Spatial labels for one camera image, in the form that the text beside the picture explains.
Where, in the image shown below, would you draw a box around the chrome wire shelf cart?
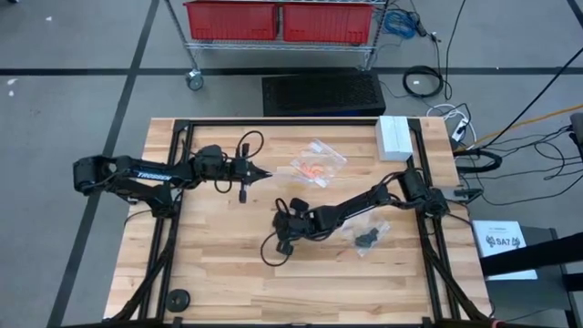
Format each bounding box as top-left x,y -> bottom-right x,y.
163,0 -> 393,91

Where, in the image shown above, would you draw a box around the yellow cable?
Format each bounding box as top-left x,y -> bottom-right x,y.
455,103 -> 583,152

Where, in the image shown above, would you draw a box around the black coiled cable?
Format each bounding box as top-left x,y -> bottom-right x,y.
403,65 -> 445,99

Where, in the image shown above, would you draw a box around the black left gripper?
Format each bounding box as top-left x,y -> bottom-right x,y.
222,143 -> 273,205

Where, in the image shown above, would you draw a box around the black power adapter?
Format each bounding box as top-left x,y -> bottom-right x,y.
412,12 -> 429,37

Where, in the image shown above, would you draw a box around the white cable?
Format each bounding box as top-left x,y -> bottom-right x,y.
426,103 -> 478,145

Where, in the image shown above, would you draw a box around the long black cable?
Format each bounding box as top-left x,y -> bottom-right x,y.
444,0 -> 468,101
476,58 -> 583,150

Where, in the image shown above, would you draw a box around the black round disc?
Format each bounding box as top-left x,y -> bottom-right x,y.
164,288 -> 192,313

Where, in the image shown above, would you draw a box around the blue coiled cable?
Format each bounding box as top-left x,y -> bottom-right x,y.
382,8 -> 418,40

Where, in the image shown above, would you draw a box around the white printed paper sheet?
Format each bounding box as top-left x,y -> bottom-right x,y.
472,220 -> 539,282

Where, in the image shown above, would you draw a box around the red plastic bin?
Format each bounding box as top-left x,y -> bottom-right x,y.
184,1 -> 280,41
281,2 -> 375,46

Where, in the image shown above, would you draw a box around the grey metal stand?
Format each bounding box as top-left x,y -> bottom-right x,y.
482,225 -> 573,328

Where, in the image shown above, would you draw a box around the black beam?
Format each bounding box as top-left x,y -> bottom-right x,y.
479,233 -> 583,278

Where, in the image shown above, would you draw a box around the white cardboard box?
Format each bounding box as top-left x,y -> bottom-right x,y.
375,115 -> 414,163

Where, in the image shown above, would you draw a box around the black aluminium table frame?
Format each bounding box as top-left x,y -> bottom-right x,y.
108,118 -> 493,328

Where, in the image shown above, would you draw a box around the white power strip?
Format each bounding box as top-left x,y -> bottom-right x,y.
450,117 -> 470,142

